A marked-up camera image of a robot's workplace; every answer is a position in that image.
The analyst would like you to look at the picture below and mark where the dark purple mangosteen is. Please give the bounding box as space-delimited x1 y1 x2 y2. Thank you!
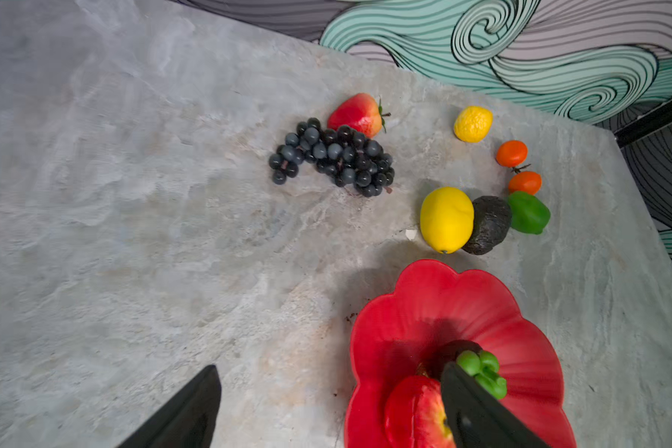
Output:
423 340 508 401

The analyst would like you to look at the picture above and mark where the small yellow lemon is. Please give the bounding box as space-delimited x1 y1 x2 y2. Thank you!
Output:
454 106 494 143

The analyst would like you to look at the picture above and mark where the large yellow lemon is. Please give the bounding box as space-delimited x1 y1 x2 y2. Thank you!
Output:
419 187 474 254

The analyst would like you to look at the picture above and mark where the red flower-shaped fruit bowl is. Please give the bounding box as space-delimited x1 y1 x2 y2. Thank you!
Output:
343 259 577 447

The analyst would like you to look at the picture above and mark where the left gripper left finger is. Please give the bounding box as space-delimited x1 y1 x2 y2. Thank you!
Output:
119 364 222 448

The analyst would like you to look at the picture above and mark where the upper orange tangerine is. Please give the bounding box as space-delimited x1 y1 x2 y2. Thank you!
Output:
496 140 528 168

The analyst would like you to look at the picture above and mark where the red strawberry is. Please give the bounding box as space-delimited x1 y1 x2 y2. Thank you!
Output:
327 93 390 138

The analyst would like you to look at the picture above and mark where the lower orange tangerine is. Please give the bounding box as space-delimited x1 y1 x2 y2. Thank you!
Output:
508 171 542 195

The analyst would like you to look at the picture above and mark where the green lime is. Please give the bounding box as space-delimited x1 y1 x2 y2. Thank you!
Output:
508 192 551 234

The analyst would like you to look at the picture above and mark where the dark avocado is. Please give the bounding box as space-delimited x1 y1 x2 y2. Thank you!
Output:
462 196 513 255

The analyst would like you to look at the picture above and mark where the orange tangerine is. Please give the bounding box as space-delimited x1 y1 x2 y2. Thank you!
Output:
508 171 542 195
496 140 528 168

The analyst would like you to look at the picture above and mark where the red apple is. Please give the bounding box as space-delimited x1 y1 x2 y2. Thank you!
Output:
385 375 455 447

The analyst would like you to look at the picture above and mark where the black grape bunch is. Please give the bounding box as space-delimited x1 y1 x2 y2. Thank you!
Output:
268 118 396 198

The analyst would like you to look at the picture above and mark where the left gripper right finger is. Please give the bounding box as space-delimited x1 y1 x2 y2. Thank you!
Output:
441 362 549 448

